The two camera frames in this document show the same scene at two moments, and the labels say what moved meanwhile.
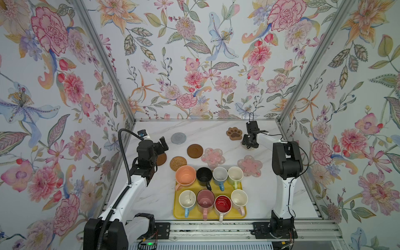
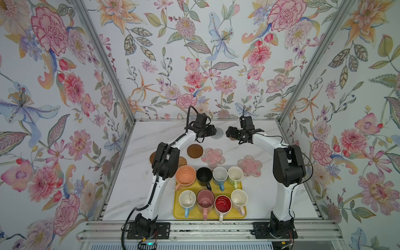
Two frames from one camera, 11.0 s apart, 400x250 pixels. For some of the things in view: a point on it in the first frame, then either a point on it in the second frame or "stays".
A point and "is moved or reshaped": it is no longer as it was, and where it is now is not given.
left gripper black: x=164 y=145 → x=210 y=130
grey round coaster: x=178 y=138 is moved or reshaped
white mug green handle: x=235 y=175 stays
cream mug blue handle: x=187 y=199 stays
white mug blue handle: x=220 y=175 stays
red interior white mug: x=223 y=204 stays
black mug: x=204 y=176 stays
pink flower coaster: x=250 y=166 stays
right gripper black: x=245 y=140 → x=234 y=133
